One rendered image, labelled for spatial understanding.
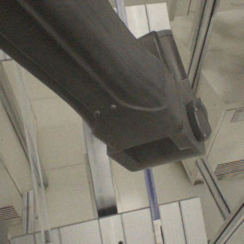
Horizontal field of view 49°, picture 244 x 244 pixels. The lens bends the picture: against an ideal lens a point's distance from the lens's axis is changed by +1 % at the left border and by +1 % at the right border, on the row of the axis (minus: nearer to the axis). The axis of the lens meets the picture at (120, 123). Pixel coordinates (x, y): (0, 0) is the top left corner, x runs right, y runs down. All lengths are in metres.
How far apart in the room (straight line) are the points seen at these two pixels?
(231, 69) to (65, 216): 0.99
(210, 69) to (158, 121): 0.95
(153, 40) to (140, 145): 0.11
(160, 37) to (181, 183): 1.22
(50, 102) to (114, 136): 1.71
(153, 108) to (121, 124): 0.03
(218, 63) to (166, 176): 0.65
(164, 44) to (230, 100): 0.72
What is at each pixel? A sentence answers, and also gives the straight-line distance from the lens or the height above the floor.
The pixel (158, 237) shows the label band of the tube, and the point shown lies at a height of 0.76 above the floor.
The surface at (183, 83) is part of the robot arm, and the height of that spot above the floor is 1.06.
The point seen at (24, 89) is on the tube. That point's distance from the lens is 0.48.
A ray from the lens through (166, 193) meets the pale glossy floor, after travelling 1.43.
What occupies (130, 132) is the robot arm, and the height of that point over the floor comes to 1.10.
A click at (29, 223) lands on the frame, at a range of 1.05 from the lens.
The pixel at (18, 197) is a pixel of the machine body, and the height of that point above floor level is 0.28.
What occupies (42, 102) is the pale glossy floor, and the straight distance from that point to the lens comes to 1.90.
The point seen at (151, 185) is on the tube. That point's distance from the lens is 0.49.
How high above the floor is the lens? 1.24
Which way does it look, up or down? 48 degrees down
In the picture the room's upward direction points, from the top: straight up
